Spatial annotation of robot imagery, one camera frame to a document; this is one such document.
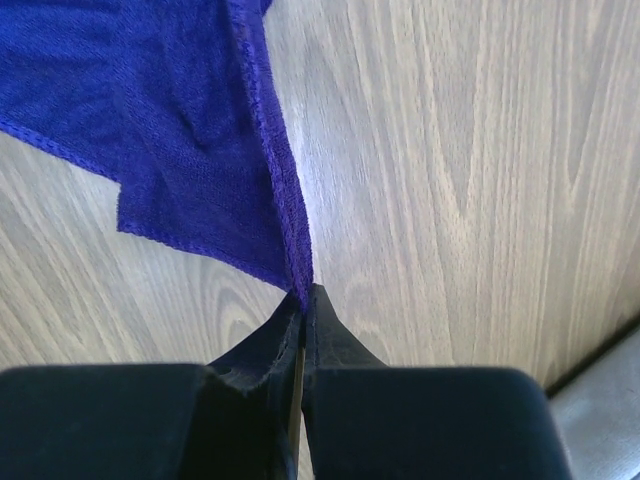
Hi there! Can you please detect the aluminium frame rail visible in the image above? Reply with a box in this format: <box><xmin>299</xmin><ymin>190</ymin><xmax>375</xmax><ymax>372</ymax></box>
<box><xmin>548</xmin><ymin>317</ymin><xmax>639</xmax><ymax>479</ymax></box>

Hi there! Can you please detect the purple towel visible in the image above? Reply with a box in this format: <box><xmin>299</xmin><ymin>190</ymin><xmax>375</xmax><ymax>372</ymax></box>
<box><xmin>1</xmin><ymin>1</ymin><xmax>313</xmax><ymax>301</ymax></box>

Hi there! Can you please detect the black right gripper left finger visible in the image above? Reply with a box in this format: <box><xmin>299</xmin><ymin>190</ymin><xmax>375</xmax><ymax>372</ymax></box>
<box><xmin>1</xmin><ymin>295</ymin><xmax>302</xmax><ymax>479</ymax></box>

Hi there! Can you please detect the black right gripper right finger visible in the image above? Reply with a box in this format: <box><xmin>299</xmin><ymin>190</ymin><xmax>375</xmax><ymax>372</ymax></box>
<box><xmin>302</xmin><ymin>285</ymin><xmax>571</xmax><ymax>479</ymax></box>

